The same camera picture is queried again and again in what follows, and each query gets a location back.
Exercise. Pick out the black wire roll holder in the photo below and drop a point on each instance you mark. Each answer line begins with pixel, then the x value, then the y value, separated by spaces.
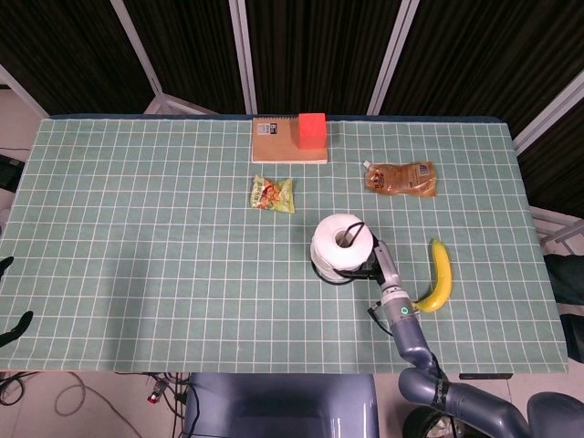
pixel 354 226

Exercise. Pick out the orange-red foam cube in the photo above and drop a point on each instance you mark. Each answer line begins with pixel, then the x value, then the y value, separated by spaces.
pixel 311 132

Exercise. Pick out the grey metal frame foot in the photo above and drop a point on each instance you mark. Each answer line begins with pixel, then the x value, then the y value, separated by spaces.
pixel 559 226

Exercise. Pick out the black floor box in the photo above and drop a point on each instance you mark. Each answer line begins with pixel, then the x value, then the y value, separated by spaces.
pixel 8 171

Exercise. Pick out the green gridded cutting mat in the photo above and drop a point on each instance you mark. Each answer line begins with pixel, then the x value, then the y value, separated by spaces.
pixel 159 274

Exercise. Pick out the yellow banana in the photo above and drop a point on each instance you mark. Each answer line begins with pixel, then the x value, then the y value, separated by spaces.
pixel 442 269

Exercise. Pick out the black round bin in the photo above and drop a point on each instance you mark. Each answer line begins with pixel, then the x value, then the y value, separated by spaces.
pixel 424 424

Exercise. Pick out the blue-grey robot torso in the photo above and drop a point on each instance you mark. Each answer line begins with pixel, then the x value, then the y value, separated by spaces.
pixel 283 406

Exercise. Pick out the brown cardboard box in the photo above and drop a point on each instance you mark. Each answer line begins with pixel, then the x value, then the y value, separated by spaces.
pixel 274 146

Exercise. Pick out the white toilet paper roll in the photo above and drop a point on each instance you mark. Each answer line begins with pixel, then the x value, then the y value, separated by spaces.
pixel 330 239

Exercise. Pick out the small red-lit device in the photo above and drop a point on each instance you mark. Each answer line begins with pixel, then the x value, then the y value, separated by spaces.
pixel 155 393

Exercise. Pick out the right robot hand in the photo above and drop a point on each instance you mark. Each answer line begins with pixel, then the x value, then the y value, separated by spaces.
pixel 387 267

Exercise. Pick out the green snack bag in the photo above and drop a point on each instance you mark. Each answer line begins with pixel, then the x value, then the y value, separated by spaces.
pixel 271 194

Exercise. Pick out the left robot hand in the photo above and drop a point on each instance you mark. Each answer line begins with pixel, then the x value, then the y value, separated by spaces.
pixel 16 326

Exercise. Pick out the black flat bar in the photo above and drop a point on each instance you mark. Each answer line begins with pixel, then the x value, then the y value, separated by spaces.
pixel 483 376

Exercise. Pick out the black partition panel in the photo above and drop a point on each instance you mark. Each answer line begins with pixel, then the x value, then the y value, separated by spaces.
pixel 319 50
pixel 191 45
pixel 493 59
pixel 68 50

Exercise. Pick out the brown sauce pouch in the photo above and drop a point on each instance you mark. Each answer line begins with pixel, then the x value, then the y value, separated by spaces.
pixel 401 179

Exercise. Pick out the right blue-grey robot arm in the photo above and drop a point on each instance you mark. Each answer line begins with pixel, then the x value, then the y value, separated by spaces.
pixel 410 337

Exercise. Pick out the white partition post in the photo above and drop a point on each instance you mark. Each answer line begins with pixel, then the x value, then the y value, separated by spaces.
pixel 23 91
pixel 547 114
pixel 137 45
pixel 244 55
pixel 392 55

